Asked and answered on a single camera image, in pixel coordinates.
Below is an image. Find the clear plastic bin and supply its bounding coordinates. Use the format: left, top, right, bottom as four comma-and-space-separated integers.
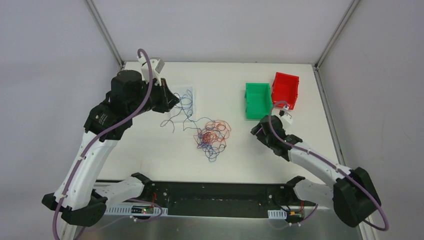
169, 84, 197, 123

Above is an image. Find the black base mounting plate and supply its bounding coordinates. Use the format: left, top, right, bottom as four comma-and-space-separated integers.
129, 180, 315, 219

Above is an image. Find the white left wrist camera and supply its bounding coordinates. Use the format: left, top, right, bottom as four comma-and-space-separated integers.
137, 56, 165, 86

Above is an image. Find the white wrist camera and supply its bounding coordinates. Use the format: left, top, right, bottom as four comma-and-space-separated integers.
137, 56, 165, 86
278, 106, 294, 128

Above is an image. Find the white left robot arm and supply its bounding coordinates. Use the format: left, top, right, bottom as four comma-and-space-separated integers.
42, 70, 179, 227

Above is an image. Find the green plastic bin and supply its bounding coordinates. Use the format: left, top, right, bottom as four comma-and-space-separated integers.
244, 82, 273, 120

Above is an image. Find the blue wire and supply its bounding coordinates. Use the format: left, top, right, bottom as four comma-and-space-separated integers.
160, 88, 216, 134

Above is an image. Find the red plastic bin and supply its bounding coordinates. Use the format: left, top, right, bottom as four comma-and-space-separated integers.
271, 72, 300, 110

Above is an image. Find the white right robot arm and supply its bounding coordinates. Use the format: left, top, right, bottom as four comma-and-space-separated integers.
250, 115, 383, 227

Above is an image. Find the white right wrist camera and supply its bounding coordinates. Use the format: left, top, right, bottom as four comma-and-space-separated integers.
278, 106, 294, 128

